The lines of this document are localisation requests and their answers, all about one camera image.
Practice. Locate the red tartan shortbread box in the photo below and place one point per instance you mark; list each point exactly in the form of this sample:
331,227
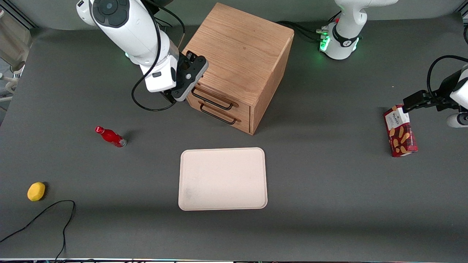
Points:
400,135

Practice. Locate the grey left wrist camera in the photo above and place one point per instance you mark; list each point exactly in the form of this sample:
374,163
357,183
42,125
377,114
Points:
459,120

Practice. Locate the cream plastic tray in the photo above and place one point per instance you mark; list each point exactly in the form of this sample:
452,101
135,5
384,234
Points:
223,179

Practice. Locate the grey aluminium frame rail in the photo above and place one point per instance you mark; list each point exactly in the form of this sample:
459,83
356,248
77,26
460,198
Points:
22,15

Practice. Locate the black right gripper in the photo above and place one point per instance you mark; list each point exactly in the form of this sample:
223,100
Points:
168,95

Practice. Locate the red plastic bottle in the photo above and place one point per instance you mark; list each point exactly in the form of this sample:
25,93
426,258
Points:
111,137

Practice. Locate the yellow lemon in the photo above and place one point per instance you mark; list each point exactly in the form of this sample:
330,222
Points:
36,191

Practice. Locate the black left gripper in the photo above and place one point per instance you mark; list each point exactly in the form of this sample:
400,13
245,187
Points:
446,86

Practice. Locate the pale translucent plastic sheet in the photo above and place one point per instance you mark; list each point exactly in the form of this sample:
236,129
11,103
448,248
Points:
14,44

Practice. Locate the oak wooden drawer cabinet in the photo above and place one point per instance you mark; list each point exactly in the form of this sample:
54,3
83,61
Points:
241,47

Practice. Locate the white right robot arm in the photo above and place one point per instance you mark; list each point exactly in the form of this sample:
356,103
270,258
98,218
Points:
124,25

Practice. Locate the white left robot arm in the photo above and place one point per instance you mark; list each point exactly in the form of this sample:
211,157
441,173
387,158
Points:
342,44

